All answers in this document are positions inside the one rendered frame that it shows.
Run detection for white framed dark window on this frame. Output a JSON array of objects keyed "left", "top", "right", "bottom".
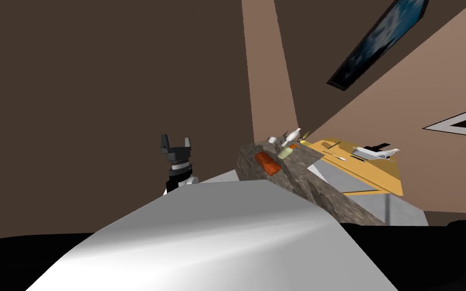
[{"left": 422, "top": 103, "right": 466, "bottom": 140}]

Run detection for dark blue framed wall picture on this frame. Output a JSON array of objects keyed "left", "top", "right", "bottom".
[{"left": 326, "top": 0, "right": 431, "bottom": 92}]

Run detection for white bottle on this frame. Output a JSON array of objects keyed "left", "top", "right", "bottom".
[{"left": 281, "top": 128, "right": 302, "bottom": 148}]

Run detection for orange-red bread loaf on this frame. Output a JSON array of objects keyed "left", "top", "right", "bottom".
[{"left": 255, "top": 151, "right": 283, "bottom": 177}]

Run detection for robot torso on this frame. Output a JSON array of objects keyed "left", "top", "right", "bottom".
[{"left": 24, "top": 179, "right": 399, "bottom": 291}]

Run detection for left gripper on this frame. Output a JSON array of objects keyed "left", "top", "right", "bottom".
[{"left": 160, "top": 134, "right": 194, "bottom": 164}]

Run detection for yellow desk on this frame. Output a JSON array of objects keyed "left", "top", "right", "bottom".
[{"left": 305, "top": 137, "right": 429, "bottom": 227}]

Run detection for pale green bottle orange cap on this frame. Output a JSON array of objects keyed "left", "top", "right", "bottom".
[{"left": 277, "top": 143, "right": 299, "bottom": 160}]

